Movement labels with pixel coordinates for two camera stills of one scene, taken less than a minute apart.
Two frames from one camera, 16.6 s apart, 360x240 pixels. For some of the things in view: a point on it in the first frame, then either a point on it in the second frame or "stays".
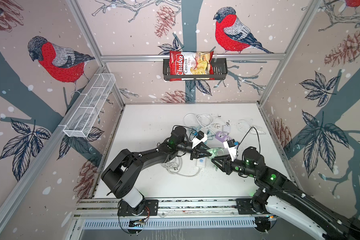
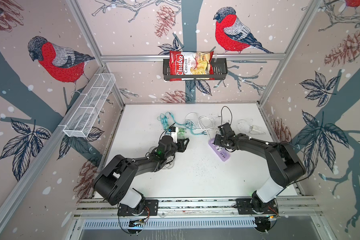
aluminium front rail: [200, 207] stays
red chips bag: [190, 65] stays
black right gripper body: [238, 167] to [219, 141]
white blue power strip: [201, 162] to [165, 122]
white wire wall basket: [80, 122] stays
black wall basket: [220, 72] stays
